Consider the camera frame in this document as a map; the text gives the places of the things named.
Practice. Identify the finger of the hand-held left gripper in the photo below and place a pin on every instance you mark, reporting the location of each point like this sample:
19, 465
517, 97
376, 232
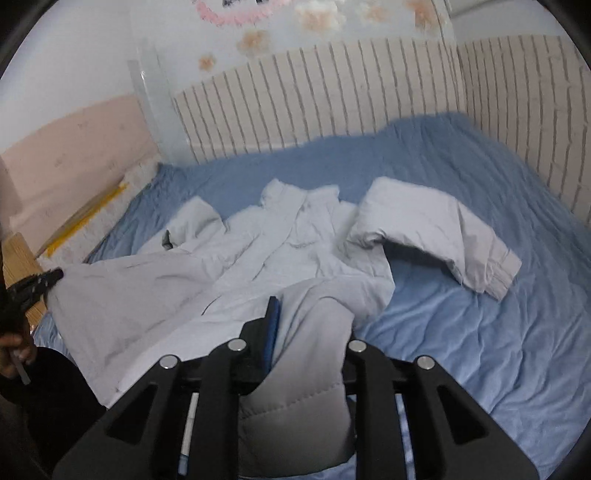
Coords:
44, 279

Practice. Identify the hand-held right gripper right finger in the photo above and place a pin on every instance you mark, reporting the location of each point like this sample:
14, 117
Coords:
364, 369

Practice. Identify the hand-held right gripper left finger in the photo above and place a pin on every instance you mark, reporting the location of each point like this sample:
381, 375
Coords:
271, 330

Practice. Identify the light grey padded jacket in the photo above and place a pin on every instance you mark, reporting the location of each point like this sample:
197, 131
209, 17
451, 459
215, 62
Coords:
295, 244

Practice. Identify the person's left hand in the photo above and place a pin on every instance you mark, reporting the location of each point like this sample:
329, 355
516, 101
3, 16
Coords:
16, 350

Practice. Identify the yellow-edged plastic strip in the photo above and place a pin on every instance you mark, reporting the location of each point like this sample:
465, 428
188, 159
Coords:
87, 219

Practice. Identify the white speckled mattress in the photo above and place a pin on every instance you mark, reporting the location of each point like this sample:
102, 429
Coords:
111, 203

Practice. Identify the blue bed sheet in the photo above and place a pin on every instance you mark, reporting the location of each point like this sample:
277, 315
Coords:
461, 332

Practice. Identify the person's dark clothing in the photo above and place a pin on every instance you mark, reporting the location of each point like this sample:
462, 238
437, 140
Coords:
51, 415

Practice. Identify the clear plastic bag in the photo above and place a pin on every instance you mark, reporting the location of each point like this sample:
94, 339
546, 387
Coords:
159, 110

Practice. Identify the striped white pillow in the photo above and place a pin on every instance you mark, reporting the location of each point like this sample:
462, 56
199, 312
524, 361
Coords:
332, 97

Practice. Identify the pink flower wall sticker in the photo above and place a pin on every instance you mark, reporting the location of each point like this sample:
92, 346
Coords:
318, 16

